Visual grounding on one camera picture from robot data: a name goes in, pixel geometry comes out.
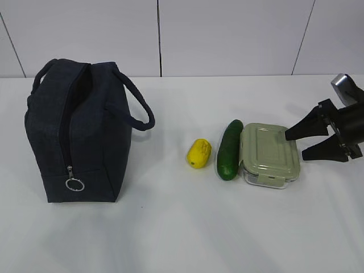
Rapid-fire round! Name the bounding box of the yellow toy corn cob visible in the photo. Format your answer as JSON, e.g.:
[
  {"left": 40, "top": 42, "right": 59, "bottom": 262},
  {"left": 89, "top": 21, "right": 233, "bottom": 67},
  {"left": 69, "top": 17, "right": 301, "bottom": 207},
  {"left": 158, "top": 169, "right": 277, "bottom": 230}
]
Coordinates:
[{"left": 187, "top": 139, "right": 212, "bottom": 169}]

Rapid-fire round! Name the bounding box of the silver ring zipper pull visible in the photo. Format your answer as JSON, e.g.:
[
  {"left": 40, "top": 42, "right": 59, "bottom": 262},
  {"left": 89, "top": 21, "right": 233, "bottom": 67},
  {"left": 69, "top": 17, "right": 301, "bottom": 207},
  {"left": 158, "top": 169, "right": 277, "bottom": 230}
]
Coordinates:
[{"left": 65, "top": 166, "right": 85, "bottom": 192}]

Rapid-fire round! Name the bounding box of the green cucumber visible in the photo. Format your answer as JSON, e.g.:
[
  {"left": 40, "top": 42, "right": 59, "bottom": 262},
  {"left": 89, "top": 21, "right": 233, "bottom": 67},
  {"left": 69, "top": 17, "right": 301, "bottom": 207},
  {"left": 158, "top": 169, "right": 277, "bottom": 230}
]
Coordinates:
[{"left": 217, "top": 119, "right": 243, "bottom": 181}]

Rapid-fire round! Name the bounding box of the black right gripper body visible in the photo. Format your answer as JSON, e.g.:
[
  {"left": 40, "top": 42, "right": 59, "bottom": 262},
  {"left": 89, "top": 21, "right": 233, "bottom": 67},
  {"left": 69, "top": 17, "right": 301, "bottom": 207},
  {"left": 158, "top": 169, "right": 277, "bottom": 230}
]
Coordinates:
[{"left": 318, "top": 90, "right": 363, "bottom": 162}]

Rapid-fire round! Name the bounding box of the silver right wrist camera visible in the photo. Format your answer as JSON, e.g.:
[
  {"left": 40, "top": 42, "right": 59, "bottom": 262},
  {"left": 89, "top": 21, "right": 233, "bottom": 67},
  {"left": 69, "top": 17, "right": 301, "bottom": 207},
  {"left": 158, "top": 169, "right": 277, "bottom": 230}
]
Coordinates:
[{"left": 330, "top": 73, "right": 359, "bottom": 105}]

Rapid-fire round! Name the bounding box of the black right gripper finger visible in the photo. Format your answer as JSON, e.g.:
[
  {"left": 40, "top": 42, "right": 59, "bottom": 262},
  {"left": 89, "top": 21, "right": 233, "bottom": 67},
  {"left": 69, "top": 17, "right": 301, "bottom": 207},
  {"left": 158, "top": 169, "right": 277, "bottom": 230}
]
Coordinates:
[
  {"left": 302, "top": 135, "right": 344, "bottom": 162},
  {"left": 285, "top": 106, "right": 329, "bottom": 140}
]

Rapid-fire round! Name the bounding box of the glass container with green lid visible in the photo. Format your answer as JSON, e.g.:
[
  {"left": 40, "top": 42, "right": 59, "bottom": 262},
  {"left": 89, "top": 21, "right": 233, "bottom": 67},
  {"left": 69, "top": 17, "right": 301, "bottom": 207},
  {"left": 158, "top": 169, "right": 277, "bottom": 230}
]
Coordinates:
[{"left": 239, "top": 123, "right": 300, "bottom": 189}]

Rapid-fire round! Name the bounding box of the dark navy lunch bag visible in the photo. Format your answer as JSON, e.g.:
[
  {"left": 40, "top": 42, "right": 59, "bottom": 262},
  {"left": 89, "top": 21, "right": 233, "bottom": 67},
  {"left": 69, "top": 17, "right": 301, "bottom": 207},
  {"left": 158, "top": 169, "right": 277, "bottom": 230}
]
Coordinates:
[{"left": 24, "top": 59, "right": 155, "bottom": 203}]

